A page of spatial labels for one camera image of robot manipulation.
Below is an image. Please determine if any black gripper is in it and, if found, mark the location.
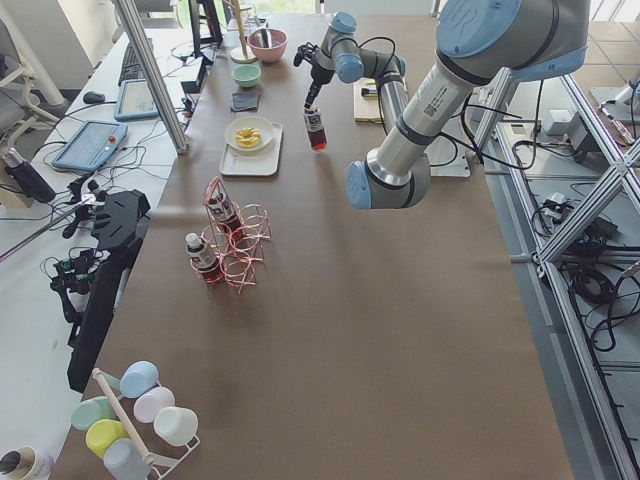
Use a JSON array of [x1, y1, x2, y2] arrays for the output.
[[293, 43, 330, 108]]

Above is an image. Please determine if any tea bottle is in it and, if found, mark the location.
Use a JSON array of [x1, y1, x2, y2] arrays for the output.
[[303, 105, 327, 152], [206, 191, 244, 240], [185, 232, 224, 285]]

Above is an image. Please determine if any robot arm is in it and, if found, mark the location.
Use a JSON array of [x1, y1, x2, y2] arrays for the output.
[[346, 1, 590, 209], [293, 11, 407, 132]]

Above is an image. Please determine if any white serving tray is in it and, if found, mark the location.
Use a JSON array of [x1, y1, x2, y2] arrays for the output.
[[219, 122, 283, 177]]

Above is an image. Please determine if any tea bottle front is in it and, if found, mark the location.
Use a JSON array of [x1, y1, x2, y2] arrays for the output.
[[185, 232, 224, 285]]

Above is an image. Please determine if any pink ice bowl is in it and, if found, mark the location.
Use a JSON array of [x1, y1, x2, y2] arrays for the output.
[[247, 28, 288, 63]]

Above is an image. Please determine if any wooden cutting board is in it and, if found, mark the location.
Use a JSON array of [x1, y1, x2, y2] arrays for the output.
[[353, 78, 383, 124]]

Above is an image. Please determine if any metal ice scoop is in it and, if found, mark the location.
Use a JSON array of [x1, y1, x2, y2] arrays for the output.
[[256, 28, 272, 49]]

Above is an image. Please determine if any mint green bowl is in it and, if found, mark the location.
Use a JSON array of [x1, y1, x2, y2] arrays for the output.
[[232, 64, 262, 88]]

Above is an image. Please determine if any wooden mug tree stand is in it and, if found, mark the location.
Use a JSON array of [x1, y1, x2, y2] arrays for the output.
[[223, 0, 257, 64]]

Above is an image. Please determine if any grey folded cloth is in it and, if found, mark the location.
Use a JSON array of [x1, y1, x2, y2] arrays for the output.
[[230, 91, 260, 112]]

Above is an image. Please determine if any white round plate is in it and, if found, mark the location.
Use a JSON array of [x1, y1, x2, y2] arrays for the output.
[[224, 116, 275, 152]]

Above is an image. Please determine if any blue teach pendant far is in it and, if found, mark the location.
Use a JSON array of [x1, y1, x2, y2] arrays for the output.
[[114, 79, 159, 121]]

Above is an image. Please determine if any blue teach pendant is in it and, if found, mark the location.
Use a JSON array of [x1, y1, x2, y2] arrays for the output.
[[114, 79, 159, 121], [51, 121, 128, 172]]

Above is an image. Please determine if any black keyboard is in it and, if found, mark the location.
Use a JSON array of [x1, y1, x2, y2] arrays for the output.
[[117, 43, 146, 86]]

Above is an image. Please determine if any black computer mouse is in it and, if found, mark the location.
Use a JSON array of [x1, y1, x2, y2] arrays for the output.
[[82, 91, 106, 105]]

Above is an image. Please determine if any blue teach pendant near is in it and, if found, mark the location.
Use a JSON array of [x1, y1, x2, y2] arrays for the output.
[[51, 121, 128, 172]]

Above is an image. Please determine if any black water bottle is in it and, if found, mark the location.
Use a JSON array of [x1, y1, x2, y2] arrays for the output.
[[1, 146, 56, 203]]

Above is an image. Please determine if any light blue cup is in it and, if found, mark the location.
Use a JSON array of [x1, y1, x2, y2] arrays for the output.
[[120, 360, 159, 398]]

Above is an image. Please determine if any pink cup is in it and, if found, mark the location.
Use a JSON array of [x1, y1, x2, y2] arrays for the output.
[[133, 386, 175, 423]]

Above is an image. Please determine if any white cup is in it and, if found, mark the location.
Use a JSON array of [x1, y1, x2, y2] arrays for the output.
[[153, 406, 199, 447]]

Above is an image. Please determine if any mint green cup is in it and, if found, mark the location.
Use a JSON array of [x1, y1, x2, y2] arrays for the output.
[[71, 396, 117, 431]]

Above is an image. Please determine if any yellow green cup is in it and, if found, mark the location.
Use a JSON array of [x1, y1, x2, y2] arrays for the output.
[[85, 419, 129, 459]]

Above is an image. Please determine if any grey blue cup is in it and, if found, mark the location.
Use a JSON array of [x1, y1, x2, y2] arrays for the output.
[[103, 438, 151, 480]]

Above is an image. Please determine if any paper tape roll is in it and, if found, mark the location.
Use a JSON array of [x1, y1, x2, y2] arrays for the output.
[[1, 446, 54, 480]]

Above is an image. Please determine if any braided ring pastry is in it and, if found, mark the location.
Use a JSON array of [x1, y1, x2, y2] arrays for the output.
[[235, 127, 262, 149]]

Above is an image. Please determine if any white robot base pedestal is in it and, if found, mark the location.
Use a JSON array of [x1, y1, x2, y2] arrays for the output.
[[425, 137, 471, 178]]

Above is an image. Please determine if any copper wire bottle rack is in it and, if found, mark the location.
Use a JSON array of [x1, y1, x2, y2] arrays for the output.
[[202, 176, 272, 294]]

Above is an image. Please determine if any aluminium frame post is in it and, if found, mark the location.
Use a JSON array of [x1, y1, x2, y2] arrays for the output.
[[113, 0, 189, 154]]

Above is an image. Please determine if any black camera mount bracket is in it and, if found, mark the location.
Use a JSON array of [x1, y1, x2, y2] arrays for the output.
[[67, 189, 150, 393]]

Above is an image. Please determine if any wooden rack handle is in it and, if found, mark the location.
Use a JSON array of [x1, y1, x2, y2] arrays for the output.
[[91, 368, 154, 465]]

